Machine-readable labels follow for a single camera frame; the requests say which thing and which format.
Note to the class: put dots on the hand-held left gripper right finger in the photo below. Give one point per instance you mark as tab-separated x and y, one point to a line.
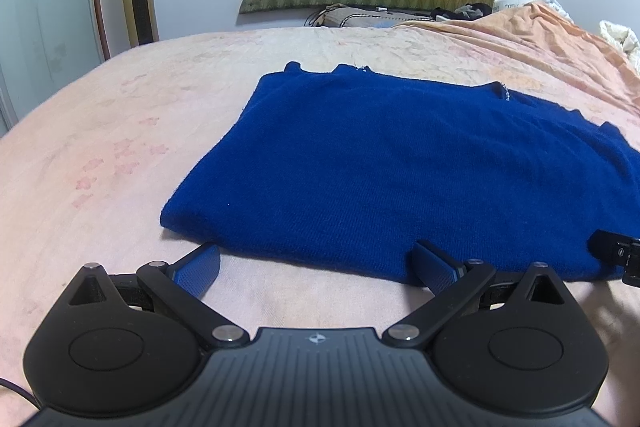
433	271

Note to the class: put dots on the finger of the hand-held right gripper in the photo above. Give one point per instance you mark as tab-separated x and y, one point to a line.
607	248

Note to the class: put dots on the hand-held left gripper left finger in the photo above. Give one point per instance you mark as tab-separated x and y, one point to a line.
199	268

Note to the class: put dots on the blue beaded sweater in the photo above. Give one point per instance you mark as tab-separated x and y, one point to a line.
400	167

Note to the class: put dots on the dark clothes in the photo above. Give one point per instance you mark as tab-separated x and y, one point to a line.
465	11

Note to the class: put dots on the cream crumpled cloth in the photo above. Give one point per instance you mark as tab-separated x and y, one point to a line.
622	39

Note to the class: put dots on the peach quilt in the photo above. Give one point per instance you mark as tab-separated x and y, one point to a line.
540	42

